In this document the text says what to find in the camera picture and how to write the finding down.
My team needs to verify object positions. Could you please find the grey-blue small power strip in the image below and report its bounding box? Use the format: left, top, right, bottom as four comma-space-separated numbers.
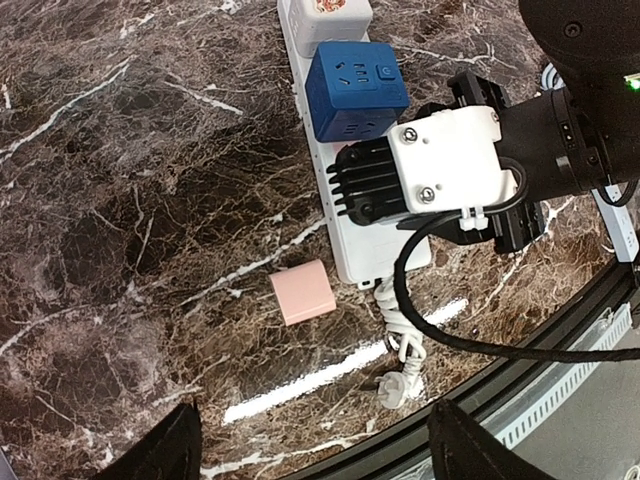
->
539, 64, 640, 264

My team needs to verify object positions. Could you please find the black front table rail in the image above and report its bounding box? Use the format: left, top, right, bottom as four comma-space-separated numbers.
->
287, 260, 639, 479

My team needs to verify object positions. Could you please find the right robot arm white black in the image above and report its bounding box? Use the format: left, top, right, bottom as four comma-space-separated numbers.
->
399, 1, 639, 254

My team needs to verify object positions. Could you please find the blue cube socket adapter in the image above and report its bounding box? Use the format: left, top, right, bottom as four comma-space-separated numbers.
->
305, 41, 410, 143

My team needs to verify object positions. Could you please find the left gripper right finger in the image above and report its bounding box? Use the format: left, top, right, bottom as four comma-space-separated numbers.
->
428, 399, 550, 480

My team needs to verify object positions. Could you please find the white coiled power strip cable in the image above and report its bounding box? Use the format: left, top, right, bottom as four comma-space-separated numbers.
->
372, 277, 429, 411

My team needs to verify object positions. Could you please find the white slotted cable duct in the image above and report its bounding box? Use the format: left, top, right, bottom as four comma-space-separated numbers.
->
481, 302, 632, 449

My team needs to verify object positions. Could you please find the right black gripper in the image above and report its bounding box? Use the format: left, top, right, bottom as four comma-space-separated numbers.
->
397, 72, 543, 254

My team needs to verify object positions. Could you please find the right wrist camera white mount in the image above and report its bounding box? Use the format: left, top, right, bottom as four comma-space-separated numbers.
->
325, 104, 519, 232

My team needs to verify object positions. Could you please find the white multicolour power strip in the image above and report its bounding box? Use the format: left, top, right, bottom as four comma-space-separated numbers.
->
277, 1, 411, 289

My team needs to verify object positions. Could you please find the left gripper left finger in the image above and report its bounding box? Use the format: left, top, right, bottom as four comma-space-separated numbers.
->
92, 402, 203, 480

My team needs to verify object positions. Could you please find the white cube socket adapter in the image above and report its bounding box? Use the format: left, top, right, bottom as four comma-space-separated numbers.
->
288, 0, 373, 58

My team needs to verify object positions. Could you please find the pink cube charger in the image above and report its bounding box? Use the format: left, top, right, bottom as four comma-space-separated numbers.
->
269, 259, 337, 326

